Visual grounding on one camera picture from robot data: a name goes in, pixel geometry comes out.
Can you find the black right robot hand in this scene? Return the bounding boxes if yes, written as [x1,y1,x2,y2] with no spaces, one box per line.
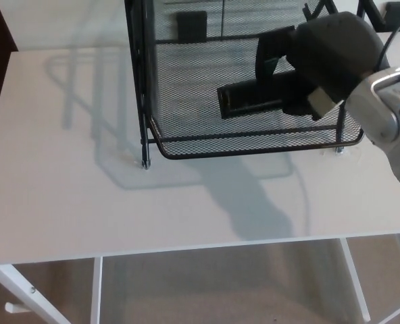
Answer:
[255,11,394,122]

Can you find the black stapler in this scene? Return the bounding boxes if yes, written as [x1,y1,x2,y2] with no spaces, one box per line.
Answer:
[216,72,311,119]

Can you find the black mesh file tray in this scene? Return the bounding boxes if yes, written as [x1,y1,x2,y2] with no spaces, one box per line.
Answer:
[124,0,357,171]

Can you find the black chair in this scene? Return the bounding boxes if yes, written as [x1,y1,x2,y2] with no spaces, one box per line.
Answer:
[357,0,400,34]

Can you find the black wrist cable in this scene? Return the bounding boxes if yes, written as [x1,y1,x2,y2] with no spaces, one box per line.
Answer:
[374,13,400,72]

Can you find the white desk frame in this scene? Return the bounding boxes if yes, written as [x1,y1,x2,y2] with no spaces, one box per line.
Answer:
[0,232,400,324]

